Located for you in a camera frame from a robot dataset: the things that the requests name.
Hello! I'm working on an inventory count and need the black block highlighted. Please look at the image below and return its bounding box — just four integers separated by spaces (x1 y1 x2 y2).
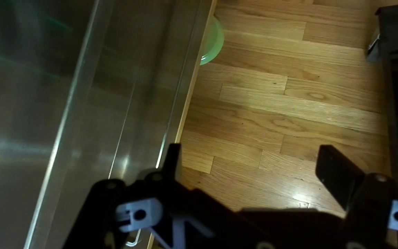
366 2 398 64

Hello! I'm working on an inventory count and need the pale green round dish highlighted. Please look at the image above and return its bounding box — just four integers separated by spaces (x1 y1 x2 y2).
200 16 227 68

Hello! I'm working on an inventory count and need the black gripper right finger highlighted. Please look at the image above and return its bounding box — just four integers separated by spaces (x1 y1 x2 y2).
314 145 398 249

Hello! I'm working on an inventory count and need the steel island drawer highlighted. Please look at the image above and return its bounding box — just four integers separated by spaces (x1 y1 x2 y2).
0 0 135 249
102 0 220 186

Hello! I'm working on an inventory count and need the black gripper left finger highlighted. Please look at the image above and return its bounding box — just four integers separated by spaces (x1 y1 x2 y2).
61 143 274 249

